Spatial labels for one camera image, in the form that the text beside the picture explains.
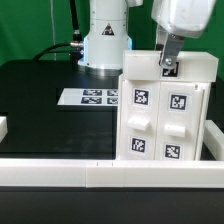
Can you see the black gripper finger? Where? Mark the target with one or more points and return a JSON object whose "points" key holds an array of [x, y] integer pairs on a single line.
{"points": [[171, 47], [161, 37]]}

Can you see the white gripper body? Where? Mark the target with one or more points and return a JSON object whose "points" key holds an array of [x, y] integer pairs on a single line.
{"points": [[186, 18]]}

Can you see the white cabinet door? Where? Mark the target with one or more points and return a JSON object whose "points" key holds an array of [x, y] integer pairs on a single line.
{"points": [[137, 119], [178, 121]]}

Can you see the white cabinet body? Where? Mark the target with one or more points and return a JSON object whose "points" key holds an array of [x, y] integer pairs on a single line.
{"points": [[205, 87]]}

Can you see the white cabinet top block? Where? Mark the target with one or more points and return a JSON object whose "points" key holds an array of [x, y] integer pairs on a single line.
{"points": [[191, 67]]}

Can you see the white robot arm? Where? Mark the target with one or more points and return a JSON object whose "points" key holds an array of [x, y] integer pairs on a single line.
{"points": [[107, 39]]}

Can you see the white base tag plate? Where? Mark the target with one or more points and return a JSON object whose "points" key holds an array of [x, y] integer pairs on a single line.
{"points": [[88, 97]]}

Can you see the white left fence rail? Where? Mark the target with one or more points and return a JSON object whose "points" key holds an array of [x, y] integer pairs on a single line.
{"points": [[3, 127]]}

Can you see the white front fence rail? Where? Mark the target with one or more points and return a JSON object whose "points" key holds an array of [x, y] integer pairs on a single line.
{"points": [[110, 173]]}

